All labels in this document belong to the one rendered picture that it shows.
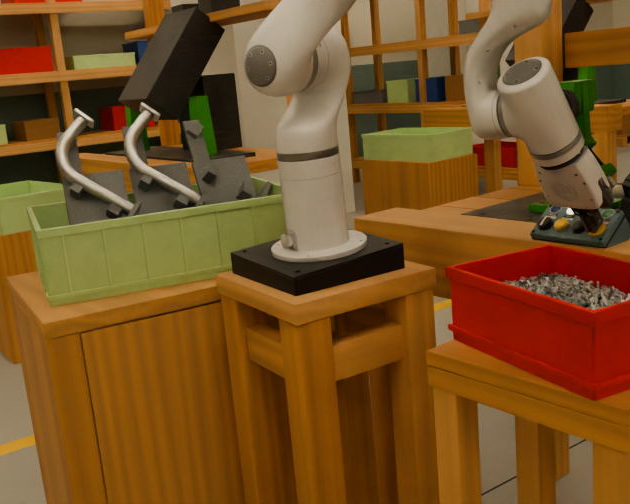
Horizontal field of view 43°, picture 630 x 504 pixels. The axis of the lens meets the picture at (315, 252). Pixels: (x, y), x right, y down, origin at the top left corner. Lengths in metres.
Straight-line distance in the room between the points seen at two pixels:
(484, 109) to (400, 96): 6.76
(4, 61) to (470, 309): 6.53
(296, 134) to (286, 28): 0.19
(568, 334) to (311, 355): 0.51
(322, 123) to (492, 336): 0.52
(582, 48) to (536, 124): 0.99
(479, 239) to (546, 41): 0.77
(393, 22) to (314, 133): 8.92
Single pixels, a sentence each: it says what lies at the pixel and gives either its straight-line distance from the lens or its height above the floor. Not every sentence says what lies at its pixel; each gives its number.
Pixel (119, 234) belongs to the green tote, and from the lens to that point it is 1.79.
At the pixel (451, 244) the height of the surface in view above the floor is 0.87.
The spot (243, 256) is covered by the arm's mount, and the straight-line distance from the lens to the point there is 1.57.
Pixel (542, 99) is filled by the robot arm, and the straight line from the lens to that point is 1.24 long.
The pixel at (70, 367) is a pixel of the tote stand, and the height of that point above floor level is 0.69.
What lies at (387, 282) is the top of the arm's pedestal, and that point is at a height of 0.85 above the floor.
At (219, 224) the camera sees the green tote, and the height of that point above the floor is 0.91.
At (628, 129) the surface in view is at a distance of 10.55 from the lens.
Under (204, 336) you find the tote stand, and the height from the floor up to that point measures 0.68.
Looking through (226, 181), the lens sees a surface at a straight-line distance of 2.11.
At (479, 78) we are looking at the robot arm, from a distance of 1.30.
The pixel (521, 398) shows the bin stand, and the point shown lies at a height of 0.77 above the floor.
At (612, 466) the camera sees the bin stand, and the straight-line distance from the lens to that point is 1.11.
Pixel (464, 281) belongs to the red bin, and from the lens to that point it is 1.23.
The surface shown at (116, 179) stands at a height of 1.01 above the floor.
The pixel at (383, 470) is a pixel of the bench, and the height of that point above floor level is 0.27.
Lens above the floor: 1.24
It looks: 13 degrees down
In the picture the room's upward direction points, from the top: 5 degrees counter-clockwise
